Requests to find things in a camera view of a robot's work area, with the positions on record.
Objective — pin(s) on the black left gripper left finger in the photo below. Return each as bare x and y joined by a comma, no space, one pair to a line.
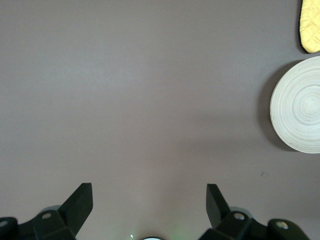
62,222

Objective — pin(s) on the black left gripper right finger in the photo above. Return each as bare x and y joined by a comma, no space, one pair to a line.
237,227

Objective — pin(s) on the round wooden plate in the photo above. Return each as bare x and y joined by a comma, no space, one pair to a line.
300,107

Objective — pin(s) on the brown table cover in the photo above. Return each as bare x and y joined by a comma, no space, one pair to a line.
150,100

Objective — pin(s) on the yellow quilted oven mitt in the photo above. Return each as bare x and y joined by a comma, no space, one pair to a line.
311,27

